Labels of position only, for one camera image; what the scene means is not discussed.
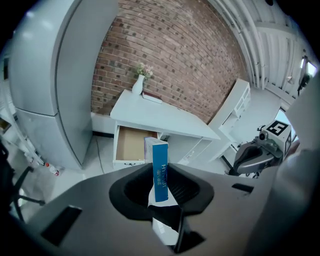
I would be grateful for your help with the grey refrigerator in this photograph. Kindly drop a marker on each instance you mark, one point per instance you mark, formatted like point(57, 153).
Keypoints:
point(45, 75)

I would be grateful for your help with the red capped small bottle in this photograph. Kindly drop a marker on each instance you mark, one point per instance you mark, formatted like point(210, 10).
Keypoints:
point(53, 170)

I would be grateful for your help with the white vase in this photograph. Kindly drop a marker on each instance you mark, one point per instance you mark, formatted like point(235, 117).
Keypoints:
point(138, 86)

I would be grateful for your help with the white shelf unit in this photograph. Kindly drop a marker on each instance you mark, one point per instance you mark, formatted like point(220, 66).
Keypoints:
point(235, 107)

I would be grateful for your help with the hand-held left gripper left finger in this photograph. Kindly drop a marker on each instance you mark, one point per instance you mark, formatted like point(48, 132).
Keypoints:
point(95, 225)

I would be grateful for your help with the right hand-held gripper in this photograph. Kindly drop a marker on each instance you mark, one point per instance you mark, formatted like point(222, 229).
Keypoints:
point(277, 135)

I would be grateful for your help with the dark red book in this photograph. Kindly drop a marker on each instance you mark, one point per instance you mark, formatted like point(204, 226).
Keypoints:
point(152, 98)

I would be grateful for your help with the pale flower bunch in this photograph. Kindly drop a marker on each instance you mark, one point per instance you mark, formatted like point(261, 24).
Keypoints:
point(144, 70)

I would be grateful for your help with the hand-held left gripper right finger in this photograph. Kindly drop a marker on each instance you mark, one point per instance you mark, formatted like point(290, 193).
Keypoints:
point(225, 212)

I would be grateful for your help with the white wall pipes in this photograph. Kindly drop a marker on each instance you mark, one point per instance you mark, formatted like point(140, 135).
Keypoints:
point(250, 37)

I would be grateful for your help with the person's grey clothing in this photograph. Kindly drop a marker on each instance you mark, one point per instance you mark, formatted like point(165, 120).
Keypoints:
point(297, 200)

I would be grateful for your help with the white desk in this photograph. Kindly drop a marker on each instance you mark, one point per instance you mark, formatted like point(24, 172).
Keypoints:
point(160, 113)

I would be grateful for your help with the small blue white box item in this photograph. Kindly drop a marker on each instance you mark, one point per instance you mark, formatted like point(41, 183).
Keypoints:
point(160, 162)

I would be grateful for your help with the black tripod stand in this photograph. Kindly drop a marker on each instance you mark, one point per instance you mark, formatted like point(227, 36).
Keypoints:
point(12, 180)

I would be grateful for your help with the white wooden drawer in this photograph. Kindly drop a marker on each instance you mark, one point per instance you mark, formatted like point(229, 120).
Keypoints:
point(130, 147)

